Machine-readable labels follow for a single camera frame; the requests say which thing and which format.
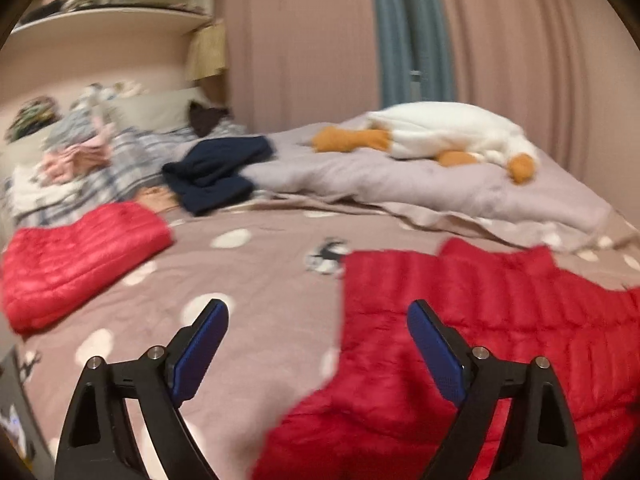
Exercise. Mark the pale yellow straw object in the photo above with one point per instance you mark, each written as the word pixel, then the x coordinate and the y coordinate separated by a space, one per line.
pixel 207 50

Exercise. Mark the navy blue garment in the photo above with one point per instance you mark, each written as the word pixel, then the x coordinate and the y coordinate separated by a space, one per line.
pixel 215 170

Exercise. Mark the blue-grey curtain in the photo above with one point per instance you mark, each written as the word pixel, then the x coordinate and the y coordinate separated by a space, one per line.
pixel 395 35

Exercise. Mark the dark brown cloth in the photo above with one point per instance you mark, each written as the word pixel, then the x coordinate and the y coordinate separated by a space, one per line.
pixel 206 119

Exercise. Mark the lilac duvet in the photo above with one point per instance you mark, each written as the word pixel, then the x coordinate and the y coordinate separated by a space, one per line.
pixel 390 180

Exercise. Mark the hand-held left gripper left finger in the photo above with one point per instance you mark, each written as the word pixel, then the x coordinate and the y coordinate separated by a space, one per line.
pixel 200 355

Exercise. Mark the peach patterned cloth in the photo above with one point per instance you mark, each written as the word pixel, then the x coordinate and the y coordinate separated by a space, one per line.
pixel 159 199

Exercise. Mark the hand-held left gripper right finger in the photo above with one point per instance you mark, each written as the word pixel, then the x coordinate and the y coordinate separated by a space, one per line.
pixel 435 350

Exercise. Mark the pale pillow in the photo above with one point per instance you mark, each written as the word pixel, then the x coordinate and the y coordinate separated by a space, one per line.
pixel 155 110

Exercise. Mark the dark floral fabric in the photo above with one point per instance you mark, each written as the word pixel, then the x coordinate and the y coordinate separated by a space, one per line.
pixel 32 115

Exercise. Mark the pink curtain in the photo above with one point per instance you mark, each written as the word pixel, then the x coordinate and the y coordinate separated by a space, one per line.
pixel 300 40
pixel 525 50

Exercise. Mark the polka dot deer blanket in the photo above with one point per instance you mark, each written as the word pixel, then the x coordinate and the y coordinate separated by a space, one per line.
pixel 260 310

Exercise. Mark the white goose plush toy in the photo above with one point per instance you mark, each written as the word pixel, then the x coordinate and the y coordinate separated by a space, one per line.
pixel 450 125

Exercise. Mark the grey plaid cloth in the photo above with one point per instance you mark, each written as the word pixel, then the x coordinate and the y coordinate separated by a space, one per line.
pixel 135 160

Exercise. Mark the cream wall shelf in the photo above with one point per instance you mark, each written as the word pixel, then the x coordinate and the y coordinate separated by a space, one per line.
pixel 110 25

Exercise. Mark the red down jacket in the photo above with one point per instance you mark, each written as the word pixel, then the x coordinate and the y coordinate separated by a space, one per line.
pixel 500 310
pixel 75 260

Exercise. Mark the pile of pink clothes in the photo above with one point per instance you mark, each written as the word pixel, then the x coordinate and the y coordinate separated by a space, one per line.
pixel 75 160

